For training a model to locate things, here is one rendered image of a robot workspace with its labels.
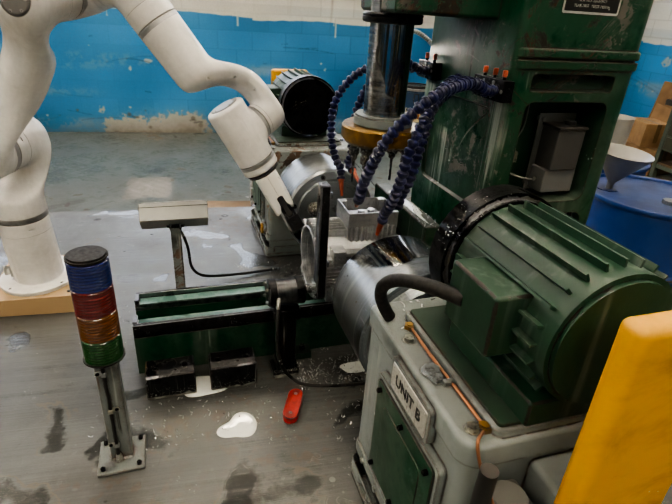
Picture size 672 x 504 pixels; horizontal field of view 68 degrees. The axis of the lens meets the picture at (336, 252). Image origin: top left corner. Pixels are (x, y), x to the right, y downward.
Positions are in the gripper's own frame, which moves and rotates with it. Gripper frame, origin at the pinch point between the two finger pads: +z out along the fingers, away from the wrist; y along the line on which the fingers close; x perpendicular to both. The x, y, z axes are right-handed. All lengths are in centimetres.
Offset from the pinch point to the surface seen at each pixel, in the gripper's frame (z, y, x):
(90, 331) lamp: -21, 39, -35
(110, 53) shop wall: -27, -551, -84
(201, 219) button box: -6.6, -15.6, -20.5
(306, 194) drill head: 2.3, -14.7, 6.4
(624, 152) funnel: 92, -69, 147
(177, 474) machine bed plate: 10, 43, -41
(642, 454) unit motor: -3, 86, 18
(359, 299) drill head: 0.6, 38.5, 3.0
